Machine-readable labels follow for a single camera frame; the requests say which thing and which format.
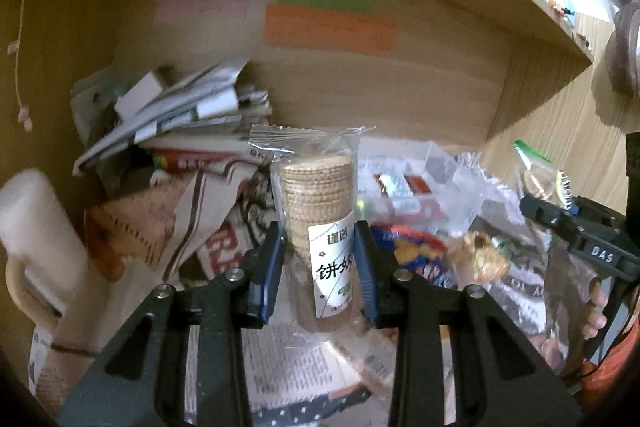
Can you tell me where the golden wrapped snack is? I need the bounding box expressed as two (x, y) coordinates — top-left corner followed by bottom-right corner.
(450, 231), (512, 284)

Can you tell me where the pink striped curtain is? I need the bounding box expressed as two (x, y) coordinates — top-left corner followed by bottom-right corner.
(595, 0), (640, 98)

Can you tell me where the red white printed packet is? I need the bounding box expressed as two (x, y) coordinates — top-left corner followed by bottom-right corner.
(150, 148), (253, 174)

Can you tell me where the blue snack packet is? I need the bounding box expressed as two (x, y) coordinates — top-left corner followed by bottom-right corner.
(372, 222), (458, 290)

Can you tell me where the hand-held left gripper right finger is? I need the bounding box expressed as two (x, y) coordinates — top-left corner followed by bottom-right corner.
(352, 219), (583, 427)

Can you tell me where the clear pack of round crackers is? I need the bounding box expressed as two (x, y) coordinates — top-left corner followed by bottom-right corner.
(249, 124), (377, 334)

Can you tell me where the clear plastic container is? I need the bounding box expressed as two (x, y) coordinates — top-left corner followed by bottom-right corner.
(356, 139), (473, 238)

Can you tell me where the green top zip bag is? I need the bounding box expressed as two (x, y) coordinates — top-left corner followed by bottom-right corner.
(512, 139), (576, 212)

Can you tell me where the orange sticky note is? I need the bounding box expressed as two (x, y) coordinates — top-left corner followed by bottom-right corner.
(264, 3), (396, 55)

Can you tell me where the thin cord with pink beads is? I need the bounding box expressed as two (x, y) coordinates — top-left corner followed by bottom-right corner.
(6, 0), (37, 134)

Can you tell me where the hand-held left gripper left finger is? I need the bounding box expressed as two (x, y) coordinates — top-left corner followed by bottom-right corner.
(57, 221), (288, 427)

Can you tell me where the person's right hand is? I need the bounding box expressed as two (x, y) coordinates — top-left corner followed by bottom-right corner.
(586, 277), (608, 340)

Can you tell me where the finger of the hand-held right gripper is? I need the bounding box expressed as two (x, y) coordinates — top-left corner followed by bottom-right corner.
(520, 194), (583, 253)
(567, 196), (621, 228)

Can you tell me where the small white cardboard box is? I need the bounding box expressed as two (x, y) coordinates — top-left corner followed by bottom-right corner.
(114, 74), (163, 120)

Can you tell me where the crumpled clear plastic bag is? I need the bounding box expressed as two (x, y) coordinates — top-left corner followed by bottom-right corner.
(450, 151), (596, 368)

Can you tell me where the pile of papers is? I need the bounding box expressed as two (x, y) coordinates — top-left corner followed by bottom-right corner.
(72, 57), (273, 178)

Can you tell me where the red snack packet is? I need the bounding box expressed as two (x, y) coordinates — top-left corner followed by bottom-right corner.
(372, 172), (402, 202)
(402, 174), (435, 198)

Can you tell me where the cream roll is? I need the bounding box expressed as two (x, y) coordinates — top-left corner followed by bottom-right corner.
(0, 169), (91, 328)

